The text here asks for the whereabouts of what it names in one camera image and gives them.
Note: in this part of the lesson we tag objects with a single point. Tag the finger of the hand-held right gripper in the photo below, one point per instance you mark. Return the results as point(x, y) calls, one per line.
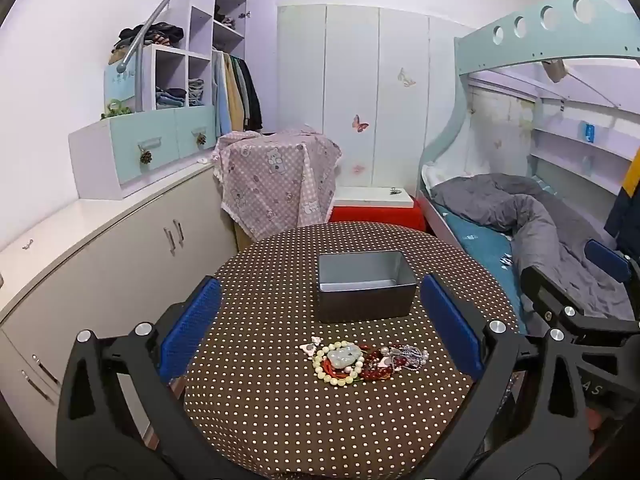
point(545, 290)
point(607, 260)

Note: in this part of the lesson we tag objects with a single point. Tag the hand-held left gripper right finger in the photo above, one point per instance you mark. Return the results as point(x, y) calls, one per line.
point(450, 325)

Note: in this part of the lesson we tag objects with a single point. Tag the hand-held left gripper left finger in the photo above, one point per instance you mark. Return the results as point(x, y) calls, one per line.
point(192, 330)

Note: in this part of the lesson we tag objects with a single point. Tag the grey metal tin box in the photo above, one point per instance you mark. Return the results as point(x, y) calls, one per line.
point(365, 305)

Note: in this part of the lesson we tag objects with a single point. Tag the pale green jade pendant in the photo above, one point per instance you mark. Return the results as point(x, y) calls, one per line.
point(342, 355)

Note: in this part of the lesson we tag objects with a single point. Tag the yellow and navy jacket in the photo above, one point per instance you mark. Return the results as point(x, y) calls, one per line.
point(625, 210)

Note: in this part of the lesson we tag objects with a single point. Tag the grey duvet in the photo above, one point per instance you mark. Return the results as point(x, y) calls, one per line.
point(540, 230)

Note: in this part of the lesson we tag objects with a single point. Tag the teal bed sheet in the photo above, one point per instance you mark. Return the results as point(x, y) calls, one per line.
point(480, 245)

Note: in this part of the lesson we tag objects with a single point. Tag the cream low cabinet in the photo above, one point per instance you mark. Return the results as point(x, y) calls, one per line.
point(100, 260)

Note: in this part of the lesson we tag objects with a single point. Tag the small blue box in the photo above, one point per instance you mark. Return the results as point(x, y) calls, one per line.
point(588, 131)

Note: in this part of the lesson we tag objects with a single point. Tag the brown dotted tablecloth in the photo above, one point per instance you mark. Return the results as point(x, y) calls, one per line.
point(300, 435)

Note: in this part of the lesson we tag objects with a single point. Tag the white board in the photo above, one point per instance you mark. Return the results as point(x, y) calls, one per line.
point(365, 196)

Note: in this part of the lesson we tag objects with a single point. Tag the pink checked bear cloth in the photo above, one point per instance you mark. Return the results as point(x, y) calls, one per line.
point(275, 180)

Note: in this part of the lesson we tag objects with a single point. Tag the pale pink flower sticker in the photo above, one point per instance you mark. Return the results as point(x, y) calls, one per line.
point(359, 169)

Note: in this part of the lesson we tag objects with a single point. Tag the beige hanging pouch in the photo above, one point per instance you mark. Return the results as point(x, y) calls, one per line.
point(554, 70)

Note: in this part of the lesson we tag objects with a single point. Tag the teal drawer unit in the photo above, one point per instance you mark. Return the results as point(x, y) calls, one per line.
point(125, 132)

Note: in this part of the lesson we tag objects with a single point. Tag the pink butterfly sticker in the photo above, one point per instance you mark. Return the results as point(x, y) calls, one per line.
point(360, 123)

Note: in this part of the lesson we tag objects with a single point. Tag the folded blue jeans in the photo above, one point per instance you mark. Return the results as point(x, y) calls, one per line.
point(170, 99)

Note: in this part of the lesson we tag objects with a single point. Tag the green artificial plant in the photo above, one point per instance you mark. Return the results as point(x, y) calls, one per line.
point(116, 109)

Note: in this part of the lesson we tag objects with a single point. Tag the row of hanging clothes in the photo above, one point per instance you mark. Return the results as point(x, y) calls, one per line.
point(235, 95)

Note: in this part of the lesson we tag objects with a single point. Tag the folded grey clothes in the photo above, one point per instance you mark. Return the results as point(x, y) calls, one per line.
point(197, 91)

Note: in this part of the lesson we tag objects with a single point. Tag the beige butterfly sticker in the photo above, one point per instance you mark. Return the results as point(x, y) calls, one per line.
point(406, 77)

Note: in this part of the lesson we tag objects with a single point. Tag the white wardrobe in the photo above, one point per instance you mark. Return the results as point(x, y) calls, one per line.
point(350, 70)

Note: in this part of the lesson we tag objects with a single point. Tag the pile of dark clothes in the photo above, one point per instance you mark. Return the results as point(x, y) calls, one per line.
point(160, 34)

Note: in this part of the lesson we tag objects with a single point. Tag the lilac shelf unit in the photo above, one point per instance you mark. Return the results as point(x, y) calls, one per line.
point(200, 25)

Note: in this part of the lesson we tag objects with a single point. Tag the grey metal handrail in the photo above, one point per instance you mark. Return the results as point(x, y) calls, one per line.
point(160, 5)

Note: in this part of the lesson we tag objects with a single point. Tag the pale green bunk bed frame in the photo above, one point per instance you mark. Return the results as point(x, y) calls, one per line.
point(500, 55)

